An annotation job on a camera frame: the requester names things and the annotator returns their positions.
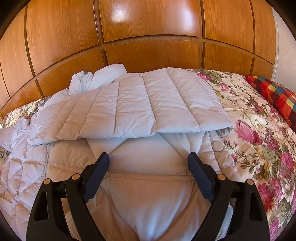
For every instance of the colourful checked pillow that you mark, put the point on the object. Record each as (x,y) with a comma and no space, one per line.
(281,98)

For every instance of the white quilted puffer jacket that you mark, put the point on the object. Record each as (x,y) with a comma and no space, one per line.
(148,123)

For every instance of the floral bedspread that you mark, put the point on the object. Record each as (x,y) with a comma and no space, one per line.
(260,146)

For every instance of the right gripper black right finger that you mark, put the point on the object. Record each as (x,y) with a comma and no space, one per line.
(237,202)

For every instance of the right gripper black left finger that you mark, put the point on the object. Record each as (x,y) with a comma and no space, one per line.
(47,219)

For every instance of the orange wooden wardrobe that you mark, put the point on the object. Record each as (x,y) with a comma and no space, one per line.
(49,41)

